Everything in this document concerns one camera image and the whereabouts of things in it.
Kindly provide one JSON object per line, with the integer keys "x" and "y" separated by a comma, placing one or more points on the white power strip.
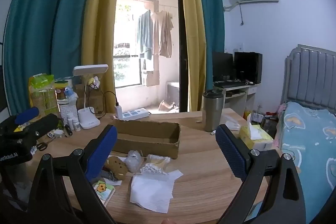
{"x": 135, "y": 113}

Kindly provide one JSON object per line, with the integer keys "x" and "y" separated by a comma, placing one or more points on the grey outdoor cabinet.
{"x": 173, "y": 94}

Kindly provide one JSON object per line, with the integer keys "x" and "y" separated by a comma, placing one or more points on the brown plush toy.
{"x": 116, "y": 166}

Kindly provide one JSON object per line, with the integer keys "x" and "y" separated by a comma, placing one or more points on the grey bed headboard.
{"x": 309, "y": 74}

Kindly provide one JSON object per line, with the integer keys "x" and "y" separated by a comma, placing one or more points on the white pill bottle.
{"x": 76, "y": 124}
{"x": 70, "y": 121}

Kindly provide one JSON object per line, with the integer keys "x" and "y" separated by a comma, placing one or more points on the yellow sponge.
{"x": 258, "y": 138}

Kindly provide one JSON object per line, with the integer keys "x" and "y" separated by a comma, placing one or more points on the small black scissors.
{"x": 42, "y": 146}

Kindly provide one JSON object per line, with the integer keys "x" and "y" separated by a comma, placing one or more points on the cotton swab pack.
{"x": 156, "y": 164}

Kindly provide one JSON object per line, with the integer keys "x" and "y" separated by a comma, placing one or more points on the beige hanging shirt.
{"x": 162, "y": 35}

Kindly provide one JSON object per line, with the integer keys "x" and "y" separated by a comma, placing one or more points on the jar with yellow lid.
{"x": 61, "y": 90}

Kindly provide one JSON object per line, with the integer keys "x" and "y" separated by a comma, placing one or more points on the white wall socket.
{"x": 240, "y": 46}

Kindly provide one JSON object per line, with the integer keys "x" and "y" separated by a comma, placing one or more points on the black computer monitor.
{"x": 222, "y": 66}

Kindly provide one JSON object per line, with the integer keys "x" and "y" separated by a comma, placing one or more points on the blue and white plastic bag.
{"x": 71, "y": 95}

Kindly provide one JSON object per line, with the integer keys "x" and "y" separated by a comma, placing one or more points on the steel tumbler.
{"x": 212, "y": 113}

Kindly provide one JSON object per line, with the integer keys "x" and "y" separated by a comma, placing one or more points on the teal hanging shirt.
{"x": 144, "y": 35}

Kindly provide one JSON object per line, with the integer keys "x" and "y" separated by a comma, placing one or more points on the white perforated basket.
{"x": 65, "y": 109}

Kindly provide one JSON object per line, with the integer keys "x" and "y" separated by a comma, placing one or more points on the white desk lamp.
{"x": 89, "y": 119}

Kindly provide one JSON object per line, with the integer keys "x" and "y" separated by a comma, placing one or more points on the white paper towel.
{"x": 152, "y": 192}

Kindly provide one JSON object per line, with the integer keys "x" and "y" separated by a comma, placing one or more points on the white charger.
{"x": 119, "y": 111}

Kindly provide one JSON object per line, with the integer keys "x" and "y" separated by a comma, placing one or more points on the black door frame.
{"x": 183, "y": 43}

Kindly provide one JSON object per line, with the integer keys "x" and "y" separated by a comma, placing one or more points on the blue printed blanket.
{"x": 309, "y": 148}

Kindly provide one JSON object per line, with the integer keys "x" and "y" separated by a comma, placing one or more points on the black computer case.
{"x": 248, "y": 66}

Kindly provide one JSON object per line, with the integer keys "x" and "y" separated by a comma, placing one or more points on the black keyboard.
{"x": 229, "y": 84}

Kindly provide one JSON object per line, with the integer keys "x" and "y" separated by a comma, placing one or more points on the large brown cardboard box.
{"x": 93, "y": 100}

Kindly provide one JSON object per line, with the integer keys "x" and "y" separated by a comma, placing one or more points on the yellow curtain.
{"x": 102, "y": 29}
{"x": 193, "y": 29}

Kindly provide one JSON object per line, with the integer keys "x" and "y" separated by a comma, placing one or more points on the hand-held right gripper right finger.
{"x": 231, "y": 151}

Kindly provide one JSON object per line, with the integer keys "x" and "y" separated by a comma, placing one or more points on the small yellow toy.
{"x": 92, "y": 81}

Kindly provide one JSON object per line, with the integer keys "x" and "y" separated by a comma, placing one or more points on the clear plastic bag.
{"x": 133, "y": 161}

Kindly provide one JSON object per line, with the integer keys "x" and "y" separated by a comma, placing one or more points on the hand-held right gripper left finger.
{"x": 103, "y": 150}

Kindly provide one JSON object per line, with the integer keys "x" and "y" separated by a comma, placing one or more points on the grey ribbed cloth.
{"x": 108, "y": 175}

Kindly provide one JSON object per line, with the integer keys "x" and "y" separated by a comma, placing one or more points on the yellow duck tissue pack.
{"x": 103, "y": 191}

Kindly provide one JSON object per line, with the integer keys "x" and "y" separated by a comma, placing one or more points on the small black cylinder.
{"x": 67, "y": 130}

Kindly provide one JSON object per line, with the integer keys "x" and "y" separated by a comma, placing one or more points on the teal curtain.
{"x": 214, "y": 16}
{"x": 39, "y": 16}

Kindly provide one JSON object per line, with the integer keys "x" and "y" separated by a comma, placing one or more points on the white computer desk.
{"x": 250, "y": 90}

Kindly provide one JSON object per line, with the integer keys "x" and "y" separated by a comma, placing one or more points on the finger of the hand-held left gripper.
{"x": 26, "y": 115}
{"x": 44, "y": 123}

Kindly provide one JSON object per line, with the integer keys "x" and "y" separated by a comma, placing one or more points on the green snack bag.
{"x": 43, "y": 92}

